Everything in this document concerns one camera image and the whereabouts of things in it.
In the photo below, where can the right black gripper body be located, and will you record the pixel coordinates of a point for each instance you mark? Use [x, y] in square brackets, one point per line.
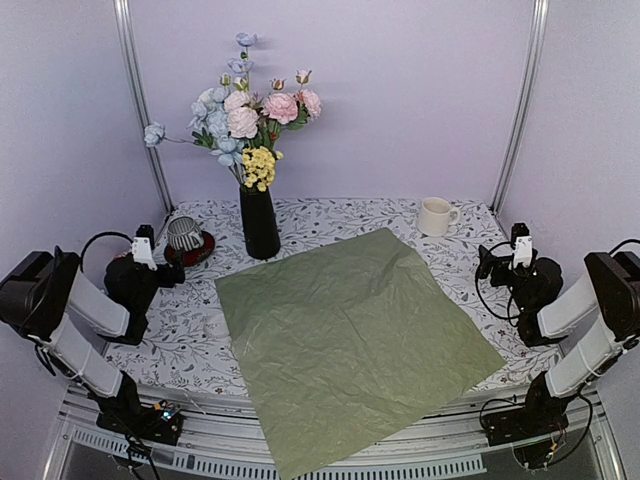
[501, 264]

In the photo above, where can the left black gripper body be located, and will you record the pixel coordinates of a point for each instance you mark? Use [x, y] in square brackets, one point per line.
[146, 294]

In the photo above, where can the yellow daisy sprig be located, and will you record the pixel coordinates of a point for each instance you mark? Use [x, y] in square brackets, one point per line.
[259, 168]

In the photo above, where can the light blue hydrangea stem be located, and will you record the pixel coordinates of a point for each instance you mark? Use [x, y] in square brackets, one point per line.
[208, 130]

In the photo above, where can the pale pink peony stem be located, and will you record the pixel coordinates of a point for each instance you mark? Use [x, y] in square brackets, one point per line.
[243, 118]

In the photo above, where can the green and peach wrapping paper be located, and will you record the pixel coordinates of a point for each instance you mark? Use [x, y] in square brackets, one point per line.
[347, 344]

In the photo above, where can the deep pink peony stem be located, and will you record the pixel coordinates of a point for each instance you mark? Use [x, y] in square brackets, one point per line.
[289, 110]

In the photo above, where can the small blue flower stem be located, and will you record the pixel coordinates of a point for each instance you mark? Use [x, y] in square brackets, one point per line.
[242, 65]

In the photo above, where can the pink rose stem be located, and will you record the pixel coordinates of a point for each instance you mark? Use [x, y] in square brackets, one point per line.
[277, 85]

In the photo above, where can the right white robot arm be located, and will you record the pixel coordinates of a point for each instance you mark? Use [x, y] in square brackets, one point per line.
[598, 314]

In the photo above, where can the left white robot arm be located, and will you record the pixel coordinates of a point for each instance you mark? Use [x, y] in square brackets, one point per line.
[48, 300]

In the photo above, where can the black cylindrical vase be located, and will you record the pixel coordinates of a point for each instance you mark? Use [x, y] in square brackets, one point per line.
[260, 229]

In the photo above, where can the red round coaster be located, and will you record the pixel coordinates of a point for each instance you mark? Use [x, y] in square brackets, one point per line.
[193, 257]

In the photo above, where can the striped black white cup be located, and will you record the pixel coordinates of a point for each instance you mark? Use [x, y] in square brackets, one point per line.
[183, 233]

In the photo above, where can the floral patterned tablecloth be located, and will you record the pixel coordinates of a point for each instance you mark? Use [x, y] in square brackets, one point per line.
[186, 345]

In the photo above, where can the cream ceramic mug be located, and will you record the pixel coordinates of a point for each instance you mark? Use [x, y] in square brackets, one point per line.
[436, 216]

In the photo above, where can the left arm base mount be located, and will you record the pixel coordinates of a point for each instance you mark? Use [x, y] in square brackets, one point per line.
[124, 413]

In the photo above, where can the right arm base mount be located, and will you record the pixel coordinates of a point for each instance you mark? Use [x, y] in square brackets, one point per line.
[540, 414]

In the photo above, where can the aluminium front rail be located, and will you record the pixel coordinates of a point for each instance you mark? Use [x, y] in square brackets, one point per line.
[222, 439]

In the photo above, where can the right aluminium frame post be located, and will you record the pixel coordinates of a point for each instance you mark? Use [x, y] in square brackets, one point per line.
[531, 67]

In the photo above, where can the aluminium frame post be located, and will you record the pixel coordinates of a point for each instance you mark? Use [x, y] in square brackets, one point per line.
[531, 67]
[125, 32]

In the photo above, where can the left aluminium frame post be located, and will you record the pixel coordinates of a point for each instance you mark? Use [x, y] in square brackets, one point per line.
[125, 32]

